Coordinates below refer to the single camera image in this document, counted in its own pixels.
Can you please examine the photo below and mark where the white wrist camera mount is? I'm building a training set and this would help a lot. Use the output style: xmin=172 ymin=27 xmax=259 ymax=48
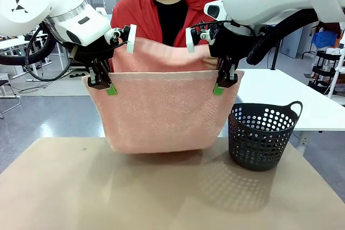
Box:
xmin=109 ymin=24 xmax=137 ymax=54
xmin=185 ymin=24 xmax=218 ymax=54

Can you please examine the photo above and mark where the pink towel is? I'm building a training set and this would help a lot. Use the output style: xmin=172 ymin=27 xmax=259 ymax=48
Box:
xmin=81 ymin=37 xmax=245 ymax=155

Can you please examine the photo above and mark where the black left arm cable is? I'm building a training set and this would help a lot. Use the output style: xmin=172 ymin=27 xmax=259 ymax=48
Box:
xmin=0 ymin=21 xmax=79 ymax=82

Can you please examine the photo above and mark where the large white table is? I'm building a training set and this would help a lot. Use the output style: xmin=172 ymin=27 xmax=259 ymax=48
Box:
xmin=236 ymin=68 xmax=345 ymax=153

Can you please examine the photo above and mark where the black perforated plastic basket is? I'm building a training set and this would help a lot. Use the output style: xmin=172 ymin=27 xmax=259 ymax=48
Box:
xmin=228 ymin=101 xmax=303 ymax=172

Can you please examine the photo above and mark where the black right arm cable sleeve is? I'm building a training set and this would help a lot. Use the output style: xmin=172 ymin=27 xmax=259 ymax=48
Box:
xmin=246 ymin=9 xmax=320 ymax=66

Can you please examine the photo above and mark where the black metal frame chair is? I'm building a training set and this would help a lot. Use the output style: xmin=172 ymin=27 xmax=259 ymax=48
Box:
xmin=0 ymin=79 xmax=21 ymax=119

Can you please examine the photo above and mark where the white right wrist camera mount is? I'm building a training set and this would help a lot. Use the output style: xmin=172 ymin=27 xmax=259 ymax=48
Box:
xmin=185 ymin=24 xmax=218 ymax=54

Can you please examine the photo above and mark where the blue cloth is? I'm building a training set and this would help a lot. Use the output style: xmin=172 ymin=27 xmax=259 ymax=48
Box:
xmin=311 ymin=30 xmax=337 ymax=49

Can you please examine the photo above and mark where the black utility cart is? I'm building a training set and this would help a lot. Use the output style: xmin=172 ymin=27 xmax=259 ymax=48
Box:
xmin=308 ymin=49 xmax=345 ymax=96

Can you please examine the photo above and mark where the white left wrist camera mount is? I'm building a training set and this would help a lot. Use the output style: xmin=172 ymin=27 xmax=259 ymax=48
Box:
xmin=109 ymin=24 xmax=137 ymax=54

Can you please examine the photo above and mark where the red jacket person left hand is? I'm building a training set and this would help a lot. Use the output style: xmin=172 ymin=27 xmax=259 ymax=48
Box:
xmin=202 ymin=57 xmax=219 ymax=69

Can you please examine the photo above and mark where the person in red jacket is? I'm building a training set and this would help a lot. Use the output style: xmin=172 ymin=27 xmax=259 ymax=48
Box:
xmin=110 ymin=0 xmax=220 ymax=72

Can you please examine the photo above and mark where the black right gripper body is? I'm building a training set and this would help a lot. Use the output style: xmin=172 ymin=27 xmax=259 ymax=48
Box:
xmin=209 ymin=26 xmax=256 ymax=61

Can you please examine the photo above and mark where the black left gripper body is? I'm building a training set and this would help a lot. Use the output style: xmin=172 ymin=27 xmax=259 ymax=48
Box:
xmin=72 ymin=35 xmax=129 ymax=67

